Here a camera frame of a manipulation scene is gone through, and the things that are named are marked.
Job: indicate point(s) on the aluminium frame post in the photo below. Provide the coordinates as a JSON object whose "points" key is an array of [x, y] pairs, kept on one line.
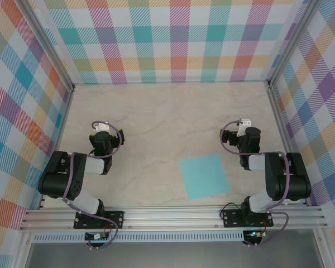
{"points": [[291, 42], [46, 39]]}

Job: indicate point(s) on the small circuit board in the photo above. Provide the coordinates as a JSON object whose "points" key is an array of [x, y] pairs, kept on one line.
{"points": [[93, 236], [255, 234]]}

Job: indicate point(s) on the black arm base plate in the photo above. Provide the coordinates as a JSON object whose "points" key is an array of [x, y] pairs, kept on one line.
{"points": [[230, 219], [118, 216]]}

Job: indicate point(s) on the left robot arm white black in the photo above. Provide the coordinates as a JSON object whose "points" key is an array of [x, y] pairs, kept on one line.
{"points": [[58, 181]]}

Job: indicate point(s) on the aluminium side rail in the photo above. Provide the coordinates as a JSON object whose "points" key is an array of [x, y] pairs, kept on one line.
{"points": [[279, 117], [64, 117]]}

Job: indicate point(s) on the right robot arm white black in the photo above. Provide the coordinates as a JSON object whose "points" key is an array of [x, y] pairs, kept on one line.
{"points": [[293, 181]]}

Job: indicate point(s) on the long aluminium mounting rail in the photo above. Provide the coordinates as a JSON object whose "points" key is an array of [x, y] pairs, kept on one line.
{"points": [[170, 217]]}

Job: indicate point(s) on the teal paper sheet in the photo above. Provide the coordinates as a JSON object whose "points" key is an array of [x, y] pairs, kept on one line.
{"points": [[204, 176]]}

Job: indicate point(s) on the grey metal panel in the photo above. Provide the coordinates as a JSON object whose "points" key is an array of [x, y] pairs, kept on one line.
{"points": [[170, 255]]}

